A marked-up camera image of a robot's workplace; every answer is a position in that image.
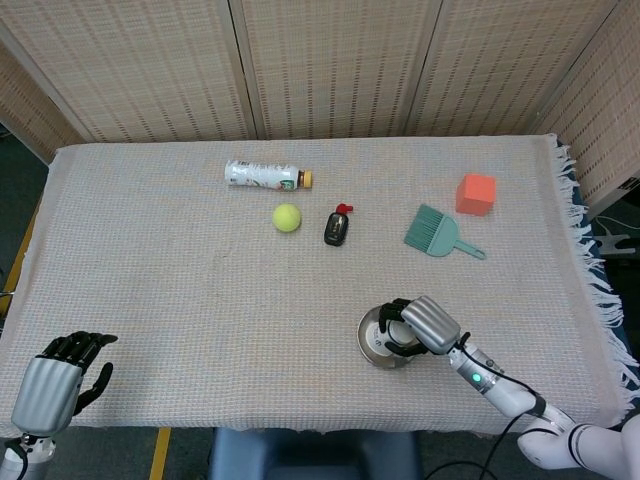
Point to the orange foam cube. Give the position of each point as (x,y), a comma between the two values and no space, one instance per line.
(475,196)

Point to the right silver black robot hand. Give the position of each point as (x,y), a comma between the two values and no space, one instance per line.
(432,325)

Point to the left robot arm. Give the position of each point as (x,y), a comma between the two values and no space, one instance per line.
(32,457)

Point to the woven folding screen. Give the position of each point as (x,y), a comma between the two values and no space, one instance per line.
(350,65)

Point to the black red-capped sauce bottle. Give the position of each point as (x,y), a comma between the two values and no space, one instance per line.
(335,227)

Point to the beige waffle-weave tablecloth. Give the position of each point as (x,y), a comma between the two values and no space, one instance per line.
(200,300)

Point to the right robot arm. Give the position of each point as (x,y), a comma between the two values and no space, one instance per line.
(500,395)

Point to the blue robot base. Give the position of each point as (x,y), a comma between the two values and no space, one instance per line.
(300,455)

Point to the yellow tennis ball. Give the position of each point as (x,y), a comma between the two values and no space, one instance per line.
(287,218)

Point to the white metal bracket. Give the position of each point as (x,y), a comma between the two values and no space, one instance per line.
(612,243)

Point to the teal hand brush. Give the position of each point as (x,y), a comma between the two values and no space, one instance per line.
(432,232)

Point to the white plastic drink bottle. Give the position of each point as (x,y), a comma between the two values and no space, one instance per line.
(255,175)

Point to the round metal dish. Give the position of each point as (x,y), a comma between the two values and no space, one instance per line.
(387,363)

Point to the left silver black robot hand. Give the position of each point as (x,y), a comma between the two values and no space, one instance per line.
(46,392)

